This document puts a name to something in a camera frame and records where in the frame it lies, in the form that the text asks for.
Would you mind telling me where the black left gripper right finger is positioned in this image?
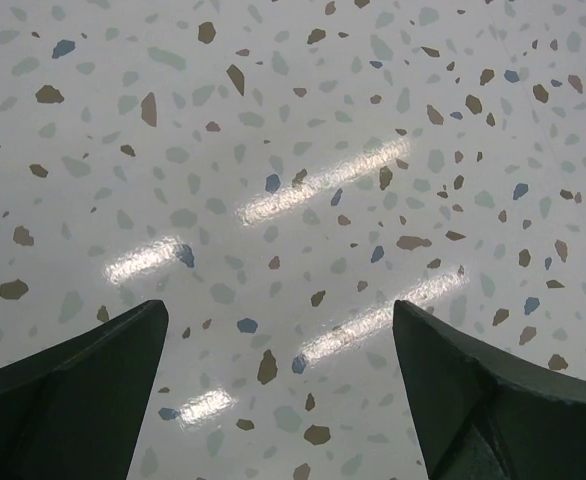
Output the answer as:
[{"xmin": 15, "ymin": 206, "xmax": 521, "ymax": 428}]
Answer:
[{"xmin": 393, "ymin": 300, "xmax": 586, "ymax": 479}]

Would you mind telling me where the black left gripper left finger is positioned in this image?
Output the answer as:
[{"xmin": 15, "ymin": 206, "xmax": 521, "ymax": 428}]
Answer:
[{"xmin": 0, "ymin": 300, "xmax": 168, "ymax": 479}]

